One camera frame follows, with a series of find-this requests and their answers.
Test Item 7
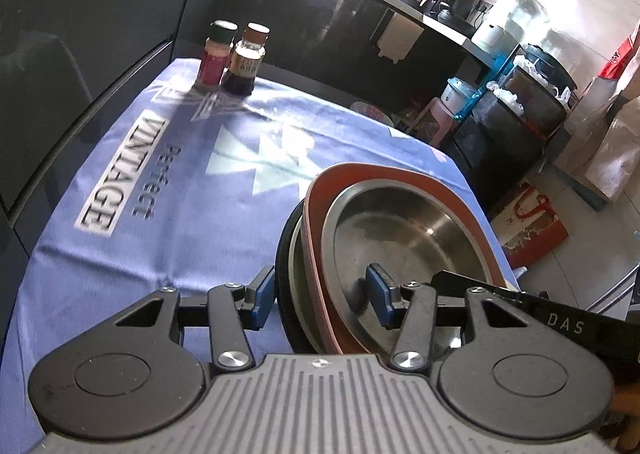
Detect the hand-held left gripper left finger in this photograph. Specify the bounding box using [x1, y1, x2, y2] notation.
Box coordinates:
[112, 264, 277, 370]

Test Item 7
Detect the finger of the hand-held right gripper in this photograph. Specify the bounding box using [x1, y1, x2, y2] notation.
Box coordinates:
[430, 270, 526, 307]

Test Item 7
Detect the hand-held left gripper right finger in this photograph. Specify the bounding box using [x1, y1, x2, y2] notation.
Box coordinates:
[365, 263, 531, 371]

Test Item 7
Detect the black bowl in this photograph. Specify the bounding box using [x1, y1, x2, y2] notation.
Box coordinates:
[275, 199, 311, 355]

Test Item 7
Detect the green plate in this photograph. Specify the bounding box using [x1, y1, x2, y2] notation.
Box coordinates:
[292, 214, 321, 350]

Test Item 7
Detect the stainless steel bowl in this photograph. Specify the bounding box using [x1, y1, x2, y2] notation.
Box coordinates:
[322, 179, 496, 350]

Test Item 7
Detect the pink bowl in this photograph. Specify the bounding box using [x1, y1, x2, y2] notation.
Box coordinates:
[302, 161, 518, 355]

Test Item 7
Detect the red and white paper bag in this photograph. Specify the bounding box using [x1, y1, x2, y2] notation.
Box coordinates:
[492, 179, 568, 270]

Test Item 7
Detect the blue printed tablecloth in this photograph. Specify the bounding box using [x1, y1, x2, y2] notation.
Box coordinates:
[0, 57, 521, 435]

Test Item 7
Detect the black storage rack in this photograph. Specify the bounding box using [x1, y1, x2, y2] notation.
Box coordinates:
[452, 44, 578, 205]

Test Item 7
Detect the pink plastic stool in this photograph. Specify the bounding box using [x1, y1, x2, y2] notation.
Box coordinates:
[417, 97, 458, 145]

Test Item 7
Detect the brown paper bag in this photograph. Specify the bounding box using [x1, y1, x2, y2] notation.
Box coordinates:
[555, 79, 640, 200]

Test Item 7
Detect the trash bin with white bag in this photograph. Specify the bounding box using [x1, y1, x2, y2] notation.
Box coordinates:
[350, 101, 393, 127]

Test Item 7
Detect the small white rice cooker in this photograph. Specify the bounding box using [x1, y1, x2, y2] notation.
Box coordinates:
[441, 78, 473, 117]

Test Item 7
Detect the blue plastic bag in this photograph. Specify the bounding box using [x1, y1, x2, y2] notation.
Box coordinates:
[457, 54, 516, 120]

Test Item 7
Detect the dark soy sauce bottle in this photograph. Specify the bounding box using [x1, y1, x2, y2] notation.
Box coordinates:
[221, 23, 271, 96]

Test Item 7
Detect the green-capped spice shaker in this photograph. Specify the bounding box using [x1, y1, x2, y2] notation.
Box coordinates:
[196, 20, 238, 90]

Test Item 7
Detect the white countertop appliance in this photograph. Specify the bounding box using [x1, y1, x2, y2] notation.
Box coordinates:
[472, 17, 506, 52]

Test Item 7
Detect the white hanging towel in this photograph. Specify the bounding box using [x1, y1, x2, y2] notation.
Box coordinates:
[371, 14, 425, 62]

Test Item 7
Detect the translucent water jug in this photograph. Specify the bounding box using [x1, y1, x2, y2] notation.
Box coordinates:
[492, 0, 551, 45]

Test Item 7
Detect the dark kitchen cabinet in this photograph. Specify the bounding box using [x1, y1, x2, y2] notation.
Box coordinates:
[0, 0, 496, 235]

